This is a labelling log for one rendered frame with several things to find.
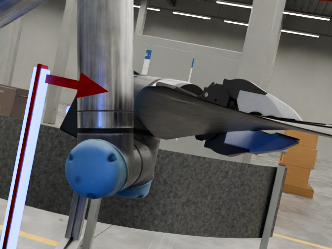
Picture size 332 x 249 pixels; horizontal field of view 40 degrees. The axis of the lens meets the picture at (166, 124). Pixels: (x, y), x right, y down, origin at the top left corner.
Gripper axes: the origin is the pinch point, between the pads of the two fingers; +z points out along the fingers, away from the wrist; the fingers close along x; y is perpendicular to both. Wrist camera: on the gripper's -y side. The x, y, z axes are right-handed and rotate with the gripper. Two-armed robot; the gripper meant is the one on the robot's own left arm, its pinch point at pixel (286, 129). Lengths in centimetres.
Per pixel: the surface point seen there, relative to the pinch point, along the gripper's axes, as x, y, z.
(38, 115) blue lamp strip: 5.8, -23.0, -9.0
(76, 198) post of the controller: 23, 8, -52
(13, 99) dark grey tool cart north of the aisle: 25, 195, -633
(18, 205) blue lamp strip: 14.1, -22.6, -8.4
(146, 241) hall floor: 98, 204, -259
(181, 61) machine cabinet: -96, 356, -480
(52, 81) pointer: 2.5, -22.8, -8.7
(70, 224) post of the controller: 28, 8, -52
